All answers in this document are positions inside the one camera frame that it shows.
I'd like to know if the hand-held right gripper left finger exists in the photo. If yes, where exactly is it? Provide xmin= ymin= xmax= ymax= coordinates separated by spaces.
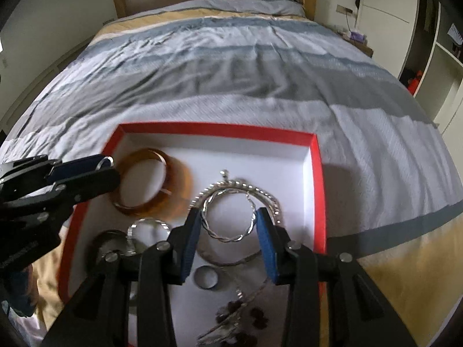
xmin=40 ymin=208 xmax=202 ymax=347

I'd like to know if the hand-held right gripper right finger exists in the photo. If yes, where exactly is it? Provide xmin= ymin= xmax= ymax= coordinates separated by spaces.
xmin=255 ymin=207 xmax=429 ymax=347

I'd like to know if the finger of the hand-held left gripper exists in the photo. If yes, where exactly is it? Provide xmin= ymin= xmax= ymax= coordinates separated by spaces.
xmin=0 ymin=154 xmax=114 ymax=198
xmin=0 ymin=167 xmax=121 ymax=225

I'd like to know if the wide silver ring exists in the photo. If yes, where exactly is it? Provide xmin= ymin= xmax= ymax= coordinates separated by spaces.
xmin=194 ymin=265 xmax=218 ymax=290

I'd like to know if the twisted silver hoop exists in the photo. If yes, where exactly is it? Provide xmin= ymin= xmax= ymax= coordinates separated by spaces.
xmin=200 ymin=187 xmax=258 ymax=243

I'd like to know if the silver clasp bangle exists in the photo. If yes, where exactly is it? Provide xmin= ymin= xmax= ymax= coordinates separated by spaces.
xmin=197 ymin=245 xmax=264 ymax=267

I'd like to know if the silver hoop bracelet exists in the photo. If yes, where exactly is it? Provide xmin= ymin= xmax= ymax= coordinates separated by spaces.
xmin=126 ymin=218 xmax=172 ymax=255

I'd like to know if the amber bangle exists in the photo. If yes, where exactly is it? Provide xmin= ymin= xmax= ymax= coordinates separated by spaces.
xmin=111 ymin=148 xmax=194 ymax=219

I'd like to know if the silver beaded chain necklace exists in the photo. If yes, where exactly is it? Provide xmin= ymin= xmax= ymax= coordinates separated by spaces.
xmin=190 ymin=169 xmax=288 ymax=302

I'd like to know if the silver link bracelet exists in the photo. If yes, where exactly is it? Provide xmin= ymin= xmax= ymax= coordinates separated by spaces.
xmin=197 ymin=323 xmax=247 ymax=347

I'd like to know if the red cardboard box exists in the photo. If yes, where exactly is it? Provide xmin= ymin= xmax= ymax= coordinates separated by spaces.
xmin=58 ymin=122 xmax=327 ymax=347

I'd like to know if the dark bangle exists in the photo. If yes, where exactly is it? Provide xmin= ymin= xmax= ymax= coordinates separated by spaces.
xmin=89 ymin=229 xmax=140 ymax=272

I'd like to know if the striped duvet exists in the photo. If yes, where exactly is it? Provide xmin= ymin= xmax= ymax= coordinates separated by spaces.
xmin=0 ymin=0 xmax=463 ymax=347

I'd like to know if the orange item on shelf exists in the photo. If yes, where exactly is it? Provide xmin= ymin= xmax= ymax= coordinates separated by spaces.
xmin=407 ymin=70 xmax=423 ymax=95

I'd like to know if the wooden nightstand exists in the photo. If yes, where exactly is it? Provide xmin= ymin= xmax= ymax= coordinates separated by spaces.
xmin=340 ymin=31 xmax=374 ymax=58

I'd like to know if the striped pillow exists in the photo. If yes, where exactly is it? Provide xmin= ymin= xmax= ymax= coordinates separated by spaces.
xmin=204 ymin=0 xmax=306 ymax=17

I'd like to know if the white open shelf unit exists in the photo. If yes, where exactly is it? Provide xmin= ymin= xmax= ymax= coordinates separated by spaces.
xmin=414 ymin=0 xmax=463 ymax=134

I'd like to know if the white wardrobe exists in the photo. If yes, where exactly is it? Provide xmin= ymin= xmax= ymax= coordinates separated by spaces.
xmin=356 ymin=0 xmax=422 ymax=80

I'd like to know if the dark beaded bracelet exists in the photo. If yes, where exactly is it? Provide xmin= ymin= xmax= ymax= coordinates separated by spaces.
xmin=215 ymin=298 xmax=268 ymax=347

